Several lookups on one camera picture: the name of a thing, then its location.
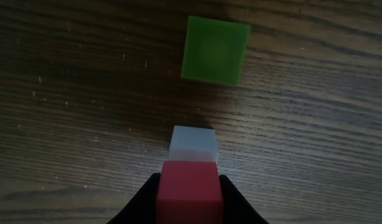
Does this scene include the white cube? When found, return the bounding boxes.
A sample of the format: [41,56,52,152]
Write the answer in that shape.
[169,124,220,163]

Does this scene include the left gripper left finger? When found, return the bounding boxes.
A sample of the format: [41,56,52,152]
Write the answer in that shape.
[106,172,161,224]

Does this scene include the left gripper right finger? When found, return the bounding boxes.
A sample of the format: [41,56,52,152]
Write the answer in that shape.
[218,174,271,224]

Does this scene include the green cube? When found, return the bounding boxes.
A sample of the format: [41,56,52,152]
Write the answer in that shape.
[180,15,252,87]

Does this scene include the red cube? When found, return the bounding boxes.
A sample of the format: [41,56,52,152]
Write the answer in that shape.
[155,159,225,224]

